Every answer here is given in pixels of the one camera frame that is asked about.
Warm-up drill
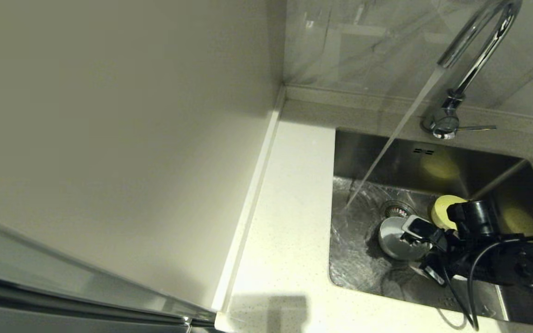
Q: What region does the small yellow bowl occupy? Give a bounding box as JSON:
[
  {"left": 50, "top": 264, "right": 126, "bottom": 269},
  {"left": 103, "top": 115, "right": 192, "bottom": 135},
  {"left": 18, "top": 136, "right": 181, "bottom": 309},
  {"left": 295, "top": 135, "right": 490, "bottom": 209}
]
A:
[{"left": 431, "top": 195, "right": 468, "bottom": 230}]

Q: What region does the large grey bowl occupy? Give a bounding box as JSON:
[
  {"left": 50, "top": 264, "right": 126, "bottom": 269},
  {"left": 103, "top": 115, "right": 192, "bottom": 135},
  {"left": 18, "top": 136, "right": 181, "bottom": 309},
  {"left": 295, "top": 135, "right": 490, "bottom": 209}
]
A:
[{"left": 378, "top": 216, "right": 434, "bottom": 262}]

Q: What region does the stainless steel sink basin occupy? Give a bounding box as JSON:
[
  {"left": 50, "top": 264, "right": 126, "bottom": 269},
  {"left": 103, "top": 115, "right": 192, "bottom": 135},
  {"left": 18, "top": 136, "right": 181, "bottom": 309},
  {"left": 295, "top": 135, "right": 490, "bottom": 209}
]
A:
[{"left": 327, "top": 128, "right": 533, "bottom": 330}]

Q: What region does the round metal drain strainer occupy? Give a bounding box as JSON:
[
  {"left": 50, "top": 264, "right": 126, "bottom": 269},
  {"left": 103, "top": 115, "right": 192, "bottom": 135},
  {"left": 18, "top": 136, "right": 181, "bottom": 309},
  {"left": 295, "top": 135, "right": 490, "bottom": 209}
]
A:
[{"left": 384, "top": 200, "right": 415, "bottom": 218}]

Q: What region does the chrome gooseneck faucet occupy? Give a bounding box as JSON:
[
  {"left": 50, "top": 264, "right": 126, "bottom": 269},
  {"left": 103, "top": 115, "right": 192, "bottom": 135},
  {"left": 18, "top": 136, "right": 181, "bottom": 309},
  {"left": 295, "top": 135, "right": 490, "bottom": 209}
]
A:
[{"left": 421, "top": 0, "right": 522, "bottom": 140}]

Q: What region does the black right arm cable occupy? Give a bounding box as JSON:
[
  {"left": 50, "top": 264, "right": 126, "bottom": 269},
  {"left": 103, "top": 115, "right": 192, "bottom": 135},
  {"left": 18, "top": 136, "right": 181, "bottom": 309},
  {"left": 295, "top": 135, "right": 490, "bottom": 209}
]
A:
[{"left": 440, "top": 238, "right": 531, "bottom": 331}]

